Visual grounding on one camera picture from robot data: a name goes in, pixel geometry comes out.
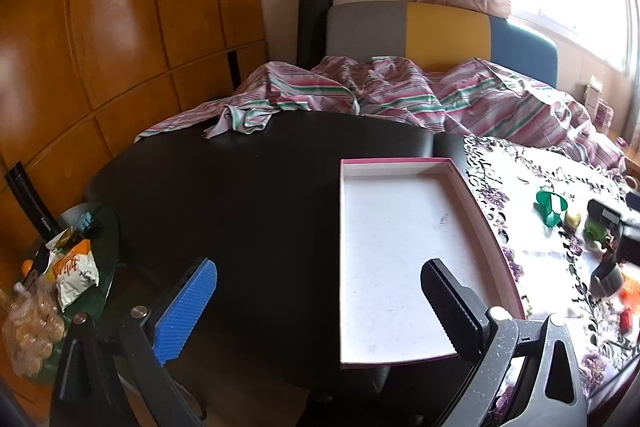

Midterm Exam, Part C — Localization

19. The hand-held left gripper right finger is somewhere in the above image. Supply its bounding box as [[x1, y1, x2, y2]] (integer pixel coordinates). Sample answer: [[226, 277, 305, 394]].
[[420, 258, 588, 427]]

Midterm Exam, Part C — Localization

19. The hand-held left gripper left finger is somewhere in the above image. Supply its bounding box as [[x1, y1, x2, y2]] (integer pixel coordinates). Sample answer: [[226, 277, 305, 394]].
[[50, 257, 218, 427]]

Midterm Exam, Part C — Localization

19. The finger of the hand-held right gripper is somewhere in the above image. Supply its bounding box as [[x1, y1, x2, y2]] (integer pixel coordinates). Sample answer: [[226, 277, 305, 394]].
[[586, 198, 623, 233]]

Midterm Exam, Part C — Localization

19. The black grey cylinder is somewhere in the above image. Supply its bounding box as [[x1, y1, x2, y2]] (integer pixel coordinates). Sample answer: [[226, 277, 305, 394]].
[[591, 259, 625, 299]]

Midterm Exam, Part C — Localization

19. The green plastic spool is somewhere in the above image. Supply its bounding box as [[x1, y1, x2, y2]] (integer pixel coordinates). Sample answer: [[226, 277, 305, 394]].
[[533, 189, 568, 229]]

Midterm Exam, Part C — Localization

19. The pink cardboard box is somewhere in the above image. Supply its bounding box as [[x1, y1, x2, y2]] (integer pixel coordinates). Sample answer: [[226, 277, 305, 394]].
[[339, 157, 526, 367]]

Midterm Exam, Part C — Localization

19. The white embroidered floral tablecloth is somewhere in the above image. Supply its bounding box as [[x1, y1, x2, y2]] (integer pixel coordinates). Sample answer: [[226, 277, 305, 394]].
[[462, 134, 640, 413]]

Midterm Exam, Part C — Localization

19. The pink small carton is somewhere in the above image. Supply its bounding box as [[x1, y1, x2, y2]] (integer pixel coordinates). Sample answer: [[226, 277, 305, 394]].
[[595, 102, 616, 130]]

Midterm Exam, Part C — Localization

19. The white small carton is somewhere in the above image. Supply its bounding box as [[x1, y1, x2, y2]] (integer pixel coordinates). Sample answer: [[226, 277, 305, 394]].
[[582, 77, 606, 108]]

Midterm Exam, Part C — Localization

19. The clear bag of pastries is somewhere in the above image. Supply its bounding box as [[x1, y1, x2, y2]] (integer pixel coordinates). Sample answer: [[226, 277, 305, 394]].
[[0, 282, 66, 378]]

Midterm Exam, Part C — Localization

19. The black slim tube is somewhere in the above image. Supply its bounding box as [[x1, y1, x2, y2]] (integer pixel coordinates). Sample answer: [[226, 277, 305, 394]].
[[5, 161, 61, 243]]

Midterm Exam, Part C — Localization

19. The pink green striped blanket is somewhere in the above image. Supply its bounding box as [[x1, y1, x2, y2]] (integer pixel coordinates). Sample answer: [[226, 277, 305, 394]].
[[134, 56, 626, 170]]

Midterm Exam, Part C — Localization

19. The grey yellow blue headboard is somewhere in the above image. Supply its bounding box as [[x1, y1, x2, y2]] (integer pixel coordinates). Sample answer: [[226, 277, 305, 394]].
[[325, 2, 558, 88]]

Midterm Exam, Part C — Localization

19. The wooden wardrobe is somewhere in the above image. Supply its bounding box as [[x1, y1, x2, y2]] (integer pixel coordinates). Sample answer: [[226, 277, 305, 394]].
[[0, 0, 271, 268]]

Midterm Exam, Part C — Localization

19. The black rolled mat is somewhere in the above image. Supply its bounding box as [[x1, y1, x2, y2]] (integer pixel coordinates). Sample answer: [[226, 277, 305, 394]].
[[296, 0, 335, 68]]

